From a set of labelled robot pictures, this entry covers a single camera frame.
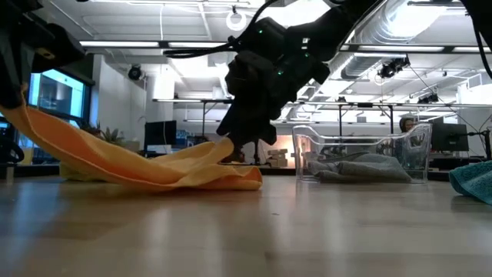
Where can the potted succulent plant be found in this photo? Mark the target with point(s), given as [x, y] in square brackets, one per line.
[109, 134]

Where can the black computer monitor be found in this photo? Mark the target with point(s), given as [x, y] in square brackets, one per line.
[160, 132]
[449, 136]

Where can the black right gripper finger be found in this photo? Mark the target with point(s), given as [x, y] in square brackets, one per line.
[232, 129]
[261, 131]

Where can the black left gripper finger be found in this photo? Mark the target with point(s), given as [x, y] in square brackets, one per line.
[11, 90]

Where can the black ceiling-mounted camera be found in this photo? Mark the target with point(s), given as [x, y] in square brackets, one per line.
[428, 99]
[392, 68]
[135, 72]

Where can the teal microfiber towel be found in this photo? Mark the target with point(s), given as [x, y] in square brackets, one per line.
[474, 181]

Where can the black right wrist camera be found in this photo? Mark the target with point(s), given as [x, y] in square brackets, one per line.
[303, 81]

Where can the clear plastic bin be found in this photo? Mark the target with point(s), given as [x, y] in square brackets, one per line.
[421, 150]

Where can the grey microfiber towel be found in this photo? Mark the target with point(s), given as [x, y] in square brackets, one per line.
[361, 167]

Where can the orange microfiber towel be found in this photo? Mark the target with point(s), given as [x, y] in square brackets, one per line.
[115, 161]

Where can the stack of tan boxes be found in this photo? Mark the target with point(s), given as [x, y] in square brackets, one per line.
[278, 157]

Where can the long ceiling light bar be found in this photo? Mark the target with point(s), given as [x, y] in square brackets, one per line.
[123, 44]

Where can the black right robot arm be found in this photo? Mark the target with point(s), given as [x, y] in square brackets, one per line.
[338, 23]

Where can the person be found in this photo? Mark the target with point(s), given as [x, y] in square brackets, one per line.
[407, 124]

